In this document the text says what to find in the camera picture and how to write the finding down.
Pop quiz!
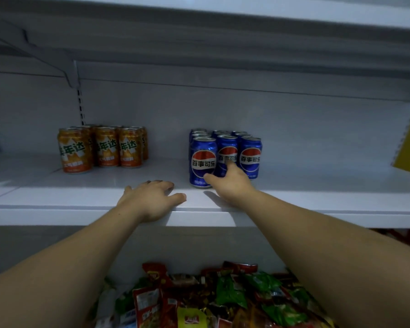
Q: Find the pile of snack packets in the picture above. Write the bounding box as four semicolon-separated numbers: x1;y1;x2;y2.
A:
88;261;336;328

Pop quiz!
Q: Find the group of blue soda cans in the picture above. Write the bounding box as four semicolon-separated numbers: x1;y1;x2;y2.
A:
189;128;263;189

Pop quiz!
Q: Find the person's left forearm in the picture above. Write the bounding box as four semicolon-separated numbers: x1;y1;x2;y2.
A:
0;202;147;328

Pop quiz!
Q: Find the white shelf bracket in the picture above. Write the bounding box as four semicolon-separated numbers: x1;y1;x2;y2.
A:
0;20;81;88

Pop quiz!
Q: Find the white overhead shelf board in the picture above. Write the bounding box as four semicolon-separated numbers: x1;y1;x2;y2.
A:
0;0;410;101

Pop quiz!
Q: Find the person's right hand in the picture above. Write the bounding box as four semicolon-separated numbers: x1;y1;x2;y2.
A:
204;159;261;206

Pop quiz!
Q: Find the person's left hand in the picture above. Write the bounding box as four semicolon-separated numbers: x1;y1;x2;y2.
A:
118;180;187;223

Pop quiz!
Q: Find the slotted shelf upright rail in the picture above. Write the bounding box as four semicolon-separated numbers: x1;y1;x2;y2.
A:
76;87;86;126

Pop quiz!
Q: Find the white metal shelf board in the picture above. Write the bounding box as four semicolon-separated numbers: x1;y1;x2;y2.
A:
0;153;410;229

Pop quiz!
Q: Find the person's right forearm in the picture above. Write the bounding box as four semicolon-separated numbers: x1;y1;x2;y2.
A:
238;190;410;328

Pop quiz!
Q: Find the group of orange soda cans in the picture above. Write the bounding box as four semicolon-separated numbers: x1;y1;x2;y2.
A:
57;124;149;174

